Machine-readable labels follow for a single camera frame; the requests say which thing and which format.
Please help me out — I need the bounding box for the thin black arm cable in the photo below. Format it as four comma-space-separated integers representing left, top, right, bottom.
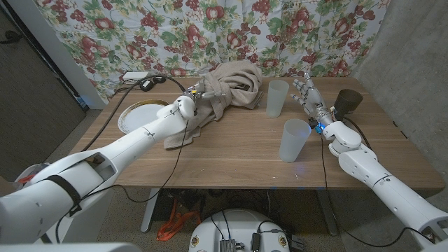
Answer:
54, 118, 190, 244
320, 134, 435, 248

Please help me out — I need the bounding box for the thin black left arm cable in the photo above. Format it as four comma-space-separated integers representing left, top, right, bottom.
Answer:
54, 118, 190, 244

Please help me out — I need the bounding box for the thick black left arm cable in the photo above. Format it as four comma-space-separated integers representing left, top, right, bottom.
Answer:
80, 75, 186, 153

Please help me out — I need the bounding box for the white metal table leg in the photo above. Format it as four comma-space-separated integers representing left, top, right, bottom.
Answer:
140, 188, 160, 234

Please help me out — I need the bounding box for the white paper plate gold rim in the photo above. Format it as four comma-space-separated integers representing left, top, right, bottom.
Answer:
117, 99, 169, 135

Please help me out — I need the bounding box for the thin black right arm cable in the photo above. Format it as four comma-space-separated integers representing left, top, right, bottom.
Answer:
320, 134, 435, 248

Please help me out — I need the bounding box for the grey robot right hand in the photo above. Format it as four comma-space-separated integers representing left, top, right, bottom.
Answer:
290, 72, 334, 129

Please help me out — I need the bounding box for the floral fruit print backdrop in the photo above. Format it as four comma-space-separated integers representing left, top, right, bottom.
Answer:
34, 0, 391, 102

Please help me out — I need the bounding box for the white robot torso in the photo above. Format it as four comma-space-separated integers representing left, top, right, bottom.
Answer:
188, 209, 291, 252

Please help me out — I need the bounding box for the orange strap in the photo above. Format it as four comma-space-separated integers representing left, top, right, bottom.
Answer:
156, 199, 202, 242

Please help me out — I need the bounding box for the grey metal table leg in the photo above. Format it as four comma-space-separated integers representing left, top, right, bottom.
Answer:
316, 188, 339, 236

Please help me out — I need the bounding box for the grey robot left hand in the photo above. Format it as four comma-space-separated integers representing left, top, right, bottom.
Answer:
181, 82, 228, 106

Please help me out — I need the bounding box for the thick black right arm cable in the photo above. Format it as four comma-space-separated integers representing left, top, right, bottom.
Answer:
344, 117, 374, 151

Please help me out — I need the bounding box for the white power adapter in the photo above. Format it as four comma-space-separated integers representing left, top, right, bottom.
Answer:
122, 71, 150, 81

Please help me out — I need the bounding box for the white bin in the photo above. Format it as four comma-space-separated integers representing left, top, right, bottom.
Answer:
15, 162, 50, 185

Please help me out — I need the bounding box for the dark brown mug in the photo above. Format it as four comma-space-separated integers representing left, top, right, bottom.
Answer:
332, 88, 364, 122

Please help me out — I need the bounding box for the frosted plastic cup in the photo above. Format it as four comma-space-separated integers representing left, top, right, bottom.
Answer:
279, 118, 312, 164
265, 79, 291, 119

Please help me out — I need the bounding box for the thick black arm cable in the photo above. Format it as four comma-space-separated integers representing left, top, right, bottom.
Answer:
344, 117, 374, 151
80, 75, 186, 153

